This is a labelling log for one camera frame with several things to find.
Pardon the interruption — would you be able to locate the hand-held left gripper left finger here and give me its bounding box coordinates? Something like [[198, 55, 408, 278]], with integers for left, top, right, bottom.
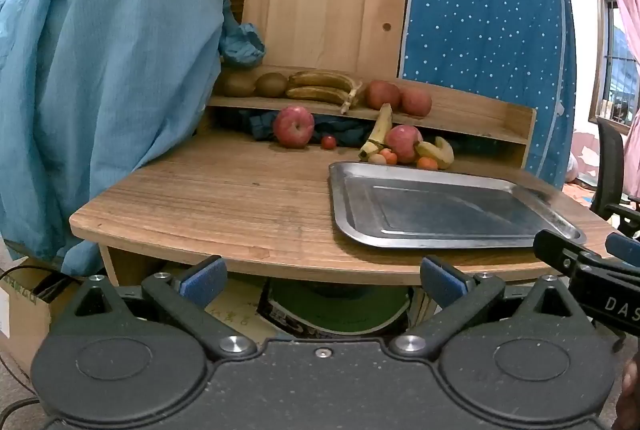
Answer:
[[59, 255, 258, 360]]

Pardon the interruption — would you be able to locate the wooden desk shelf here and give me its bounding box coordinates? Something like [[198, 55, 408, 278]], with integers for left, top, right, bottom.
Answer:
[[207, 70, 538, 171]]

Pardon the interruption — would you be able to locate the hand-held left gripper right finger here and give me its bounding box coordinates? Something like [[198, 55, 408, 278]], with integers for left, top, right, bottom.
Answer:
[[387, 255, 593, 360]]

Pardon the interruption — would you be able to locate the green round container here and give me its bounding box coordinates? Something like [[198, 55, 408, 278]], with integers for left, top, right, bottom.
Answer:
[[267, 280, 413, 336]]

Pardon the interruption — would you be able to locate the barred window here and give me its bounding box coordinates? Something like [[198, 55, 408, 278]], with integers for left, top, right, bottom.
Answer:
[[587, 0, 640, 136]]

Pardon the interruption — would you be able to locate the blue dotted fabric wardrobe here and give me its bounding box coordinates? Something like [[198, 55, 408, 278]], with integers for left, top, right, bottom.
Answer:
[[397, 0, 578, 191]]

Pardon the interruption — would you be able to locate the straight yellow banana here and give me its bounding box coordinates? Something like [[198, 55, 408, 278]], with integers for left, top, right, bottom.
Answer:
[[358, 103, 394, 162]]

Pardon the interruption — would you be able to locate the overripe brown banana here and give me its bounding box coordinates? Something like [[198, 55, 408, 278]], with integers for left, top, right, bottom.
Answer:
[[287, 70, 363, 93], [285, 86, 358, 115]]

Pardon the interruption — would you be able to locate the red apple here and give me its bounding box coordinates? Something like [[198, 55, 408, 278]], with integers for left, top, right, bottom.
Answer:
[[272, 106, 316, 149], [400, 88, 433, 117], [365, 80, 402, 111], [384, 125, 425, 164]]

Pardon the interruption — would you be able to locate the cardboard box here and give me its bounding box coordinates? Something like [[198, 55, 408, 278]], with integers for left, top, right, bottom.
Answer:
[[0, 257, 66, 376]]

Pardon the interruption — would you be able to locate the curved yellow banana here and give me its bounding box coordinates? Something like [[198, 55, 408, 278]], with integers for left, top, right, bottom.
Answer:
[[415, 136, 455, 171]]

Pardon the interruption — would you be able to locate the brown cardboard sheet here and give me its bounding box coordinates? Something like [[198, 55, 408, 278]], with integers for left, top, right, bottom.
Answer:
[[202, 277, 273, 346]]

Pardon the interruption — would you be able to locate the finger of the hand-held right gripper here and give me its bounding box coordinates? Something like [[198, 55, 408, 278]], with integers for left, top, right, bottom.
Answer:
[[604, 232, 640, 267], [532, 229, 603, 283]]

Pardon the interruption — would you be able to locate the black office chair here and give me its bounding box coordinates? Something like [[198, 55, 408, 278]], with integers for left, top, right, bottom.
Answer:
[[590, 116, 640, 226]]

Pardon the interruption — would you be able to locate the dark blue cloth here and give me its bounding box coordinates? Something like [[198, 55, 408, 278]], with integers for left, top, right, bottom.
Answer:
[[237, 109, 373, 146]]

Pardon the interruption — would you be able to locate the colorful floor mat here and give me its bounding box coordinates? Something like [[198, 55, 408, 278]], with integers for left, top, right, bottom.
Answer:
[[562, 177, 601, 211]]

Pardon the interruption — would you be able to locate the metal tray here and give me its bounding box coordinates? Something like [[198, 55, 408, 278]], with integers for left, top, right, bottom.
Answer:
[[328, 161, 587, 250]]

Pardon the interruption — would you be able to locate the brown kiwi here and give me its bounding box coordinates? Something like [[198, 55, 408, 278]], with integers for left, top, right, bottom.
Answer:
[[255, 72, 289, 98], [222, 71, 257, 98]]

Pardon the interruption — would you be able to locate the light blue hanging garment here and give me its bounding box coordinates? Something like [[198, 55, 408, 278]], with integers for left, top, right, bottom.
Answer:
[[0, 0, 266, 278]]

